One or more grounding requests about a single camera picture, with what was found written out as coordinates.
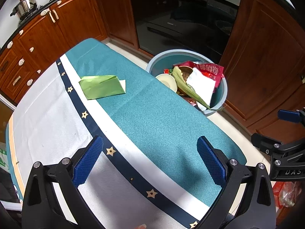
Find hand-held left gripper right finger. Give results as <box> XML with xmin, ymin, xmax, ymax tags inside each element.
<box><xmin>194</xmin><ymin>136</ymin><xmax>277</xmax><ymax>229</ymax></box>

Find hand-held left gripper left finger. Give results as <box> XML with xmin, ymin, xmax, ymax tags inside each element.
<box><xmin>21</xmin><ymin>135</ymin><xmax>104</xmax><ymax>229</ymax></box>

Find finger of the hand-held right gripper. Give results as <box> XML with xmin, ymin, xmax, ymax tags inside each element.
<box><xmin>251</xmin><ymin>132</ymin><xmax>286</xmax><ymax>155</ymax></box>
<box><xmin>278</xmin><ymin>109</ymin><xmax>305</xmax><ymax>123</ymax></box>

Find pale green husk leaf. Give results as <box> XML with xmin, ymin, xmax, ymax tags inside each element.
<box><xmin>172</xmin><ymin>66</ymin><xmax>211</xmax><ymax>110</ymax></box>

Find white tissue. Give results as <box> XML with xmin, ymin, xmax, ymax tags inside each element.
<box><xmin>186</xmin><ymin>67</ymin><xmax>216</xmax><ymax>103</ymax></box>

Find red snack packet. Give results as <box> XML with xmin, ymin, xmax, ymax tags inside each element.
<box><xmin>164</xmin><ymin>61</ymin><xmax>224</xmax><ymax>93</ymax></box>

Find white leaf-print paper cup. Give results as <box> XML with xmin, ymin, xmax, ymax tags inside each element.
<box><xmin>155</xmin><ymin>73</ymin><xmax>178</xmax><ymax>93</ymax></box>

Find blue-grey trash bin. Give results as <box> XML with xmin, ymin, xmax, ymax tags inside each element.
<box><xmin>146</xmin><ymin>49</ymin><xmax>228</xmax><ymax>117</ymax></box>

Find red packet on floor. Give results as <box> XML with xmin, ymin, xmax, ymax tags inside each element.
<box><xmin>273</xmin><ymin>181</ymin><xmax>286</xmax><ymax>203</ymax></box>

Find crumpled clear plastic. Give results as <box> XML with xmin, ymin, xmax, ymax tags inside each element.
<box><xmin>280</xmin><ymin>181</ymin><xmax>302</xmax><ymax>208</ymax></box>

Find teal and grey tablecloth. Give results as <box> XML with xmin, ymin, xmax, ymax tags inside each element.
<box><xmin>5</xmin><ymin>38</ymin><xmax>247</xmax><ymax>229</ymax></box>

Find tall wooden cabinet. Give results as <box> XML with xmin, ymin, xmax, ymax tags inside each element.
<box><xmin>219</xmin><ymin>0</ymin><xmax>305</xmax><ymax>136</ymax></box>

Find green folded paper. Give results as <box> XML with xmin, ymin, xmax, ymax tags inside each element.
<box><xmin>79</xmin><ymin>75</ymin><xmax>126</xmax><ymax>101</ymax></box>

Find green and white plastic bag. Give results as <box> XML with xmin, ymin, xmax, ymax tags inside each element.
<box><xmin>0</xmin><ymin>142</ymin><xmax>9</xmax><ymax>172</ymax></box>

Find white cabinet safety locks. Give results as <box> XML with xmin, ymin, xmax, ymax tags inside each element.
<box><xmin>7</xmin><ymin>1</ymin><xmax>62</xmax><ymax>86</ymax></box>

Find black built-in oven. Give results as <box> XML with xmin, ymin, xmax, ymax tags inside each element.
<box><xmin>129</xmin><ymin>0</ymin><xmax>243</xmax><ymax>58</ymax></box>

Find wooden kitchen cabinet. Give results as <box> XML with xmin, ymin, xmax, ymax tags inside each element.
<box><xmin>0</xmin><ymin>0</ymin><xmax>139</xmax><ymax>103</ymax></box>

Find black kitchen countertop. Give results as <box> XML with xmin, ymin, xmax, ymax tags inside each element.
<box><xmin>0</xmin><ymin>0</ymin><xmax>96</xmax><ymax>50</ymax></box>

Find steel cooking pot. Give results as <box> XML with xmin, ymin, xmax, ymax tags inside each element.
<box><xmin>10</xmin><ymin>0</ymin><xmax>40</xmax><ymax>18</ymax></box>

